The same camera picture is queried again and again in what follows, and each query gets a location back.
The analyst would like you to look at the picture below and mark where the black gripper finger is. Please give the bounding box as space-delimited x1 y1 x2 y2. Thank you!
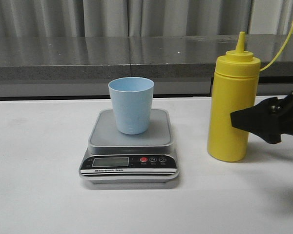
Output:
230 97 284 144

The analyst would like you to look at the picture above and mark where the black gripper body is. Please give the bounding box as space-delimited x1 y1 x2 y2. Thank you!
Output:
277 91 293 136

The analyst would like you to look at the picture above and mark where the grey curtain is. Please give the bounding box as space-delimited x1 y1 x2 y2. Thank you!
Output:
0 0 293 37

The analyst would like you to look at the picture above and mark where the light blue plastic cup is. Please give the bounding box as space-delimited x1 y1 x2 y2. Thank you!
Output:
108 77 154 135

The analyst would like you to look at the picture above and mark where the silver electronic kitchen scale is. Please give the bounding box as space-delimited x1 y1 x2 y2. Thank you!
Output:
79 109 180 190

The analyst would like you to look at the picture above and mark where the grey stone counter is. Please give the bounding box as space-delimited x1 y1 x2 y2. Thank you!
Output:
0 34 293 101

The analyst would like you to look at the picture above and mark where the yellow squeeze bottle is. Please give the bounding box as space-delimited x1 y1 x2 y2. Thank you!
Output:
208 21 293 162

